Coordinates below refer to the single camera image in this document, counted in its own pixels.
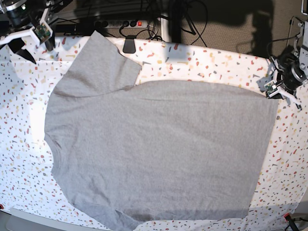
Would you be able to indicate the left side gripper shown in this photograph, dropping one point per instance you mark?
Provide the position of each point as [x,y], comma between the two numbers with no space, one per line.
[292,74]

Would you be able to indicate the grey T-shirt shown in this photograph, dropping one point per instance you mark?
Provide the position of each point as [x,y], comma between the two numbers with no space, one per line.
[125,154]

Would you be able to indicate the black power adapter brick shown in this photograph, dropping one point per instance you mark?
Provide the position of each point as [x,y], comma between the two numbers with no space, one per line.
[66,28]

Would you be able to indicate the white power strip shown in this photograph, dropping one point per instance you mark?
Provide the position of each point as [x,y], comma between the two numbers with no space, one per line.
[120,23]

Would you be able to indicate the thin metal stand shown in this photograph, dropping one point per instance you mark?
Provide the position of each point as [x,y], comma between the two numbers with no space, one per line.
[298,28]

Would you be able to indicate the black table clamp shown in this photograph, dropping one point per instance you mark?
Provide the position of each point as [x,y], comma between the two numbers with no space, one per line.
[129,44]

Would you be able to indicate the red clamp bottom right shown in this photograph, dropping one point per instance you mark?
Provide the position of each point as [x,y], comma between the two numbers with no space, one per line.
[291,223]

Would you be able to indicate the terrazzo pattern tablecloth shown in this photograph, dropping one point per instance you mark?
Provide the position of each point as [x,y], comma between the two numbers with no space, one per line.
[28,190]

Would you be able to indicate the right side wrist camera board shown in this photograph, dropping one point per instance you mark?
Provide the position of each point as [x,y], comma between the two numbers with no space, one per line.
[42,32]

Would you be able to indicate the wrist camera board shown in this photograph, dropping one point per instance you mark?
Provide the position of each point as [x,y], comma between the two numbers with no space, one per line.
[271,89]
[42,32]

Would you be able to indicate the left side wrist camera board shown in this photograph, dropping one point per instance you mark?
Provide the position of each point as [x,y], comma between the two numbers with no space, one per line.
[271,89]

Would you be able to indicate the grey table frame leg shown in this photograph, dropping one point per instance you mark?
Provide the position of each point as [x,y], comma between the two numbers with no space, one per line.
[165,30]

